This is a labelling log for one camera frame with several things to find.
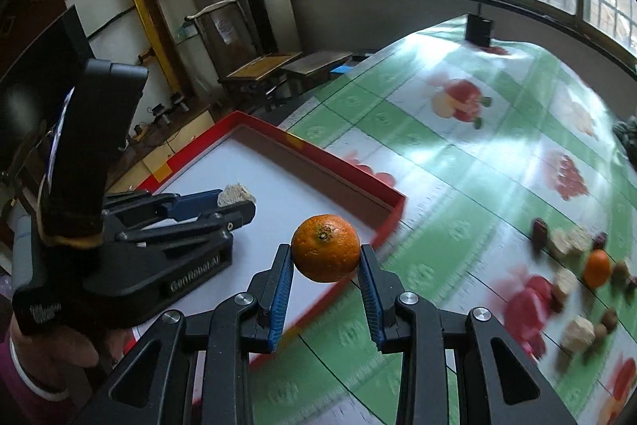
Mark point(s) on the fruit print tablecloth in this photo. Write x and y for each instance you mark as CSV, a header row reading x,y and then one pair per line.
x,y
423,156

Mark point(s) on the yellow pole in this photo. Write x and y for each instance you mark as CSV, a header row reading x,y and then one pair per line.
x,y
144,7

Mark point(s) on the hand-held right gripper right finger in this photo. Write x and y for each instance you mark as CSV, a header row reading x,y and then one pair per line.
x,y
371,300

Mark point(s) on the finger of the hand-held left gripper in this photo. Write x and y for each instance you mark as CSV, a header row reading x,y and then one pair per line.
x,y
194,203
219,221

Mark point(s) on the red shallow box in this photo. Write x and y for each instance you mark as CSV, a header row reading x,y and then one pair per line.
x,y
224,166

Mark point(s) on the wooden armchair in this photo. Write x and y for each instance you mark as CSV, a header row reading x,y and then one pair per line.
x,y
239,61

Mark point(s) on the person's left hand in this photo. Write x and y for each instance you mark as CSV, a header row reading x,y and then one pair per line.
x,y
54,350

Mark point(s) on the red date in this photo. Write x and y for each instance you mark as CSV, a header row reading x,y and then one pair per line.
x,y
538,231
632,284
600,240

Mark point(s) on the blue box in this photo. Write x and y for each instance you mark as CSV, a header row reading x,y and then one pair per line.
x,y
343,67

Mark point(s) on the black television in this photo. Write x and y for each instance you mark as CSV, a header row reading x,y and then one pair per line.
x,y
30,71

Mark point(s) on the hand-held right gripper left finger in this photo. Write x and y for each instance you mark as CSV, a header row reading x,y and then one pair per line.
x,y
281,300

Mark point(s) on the small black box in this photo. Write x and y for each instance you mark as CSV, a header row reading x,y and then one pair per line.
x,y
478,29

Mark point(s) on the beige rice cake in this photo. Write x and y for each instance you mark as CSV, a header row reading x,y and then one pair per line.
x,y
565,283
580,238
236,195
577,334
560,245

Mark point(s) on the orange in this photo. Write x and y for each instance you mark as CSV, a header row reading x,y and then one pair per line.
x,y
326,248
596,268

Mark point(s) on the dark wooden stool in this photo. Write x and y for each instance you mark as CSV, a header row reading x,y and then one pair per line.
x,y
318,64

